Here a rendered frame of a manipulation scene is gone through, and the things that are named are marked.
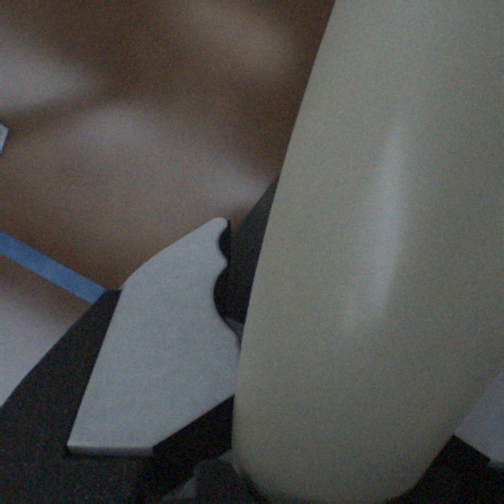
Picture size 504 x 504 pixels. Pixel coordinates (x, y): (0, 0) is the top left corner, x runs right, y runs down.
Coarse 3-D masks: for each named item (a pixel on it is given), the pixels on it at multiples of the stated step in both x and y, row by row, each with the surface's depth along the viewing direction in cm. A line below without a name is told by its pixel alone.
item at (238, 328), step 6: (228, 318) 129; (234, 324) 128; (240, 324) 129; (234, 330) 126; (240, 330) 127; (240, 336) 125; (240, 342) 123; (228, 450) 90; (222, 456) 87; (228, 456) 88; (192, 480) 79; (186, 486) 77; (192, 486) 78; (186, 492) 76
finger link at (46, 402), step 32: (96, 320) 7; (64, 352) 7; (96, 352) 7; (32, 384) 6; (64, 384) 6; (0, 416) 5; (32, 416) 5; (64, 416) 6; (0, 448) 5; (32, 448) 5; (64, 448) 5; (0, 480) 5; (32, 480) 5; (64, 480) 5; (96, 480) 5; (128, 480) 5
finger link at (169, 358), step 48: (192, 240) 10; (144, 288) 8; (192, 288) 8; (144, 336) 7; (192, 336) 7; (96, 384) 6; (144, 384) 6; (192, 384) 6; (96, 432) 5; (144, 432) 5; (192, 432) 6
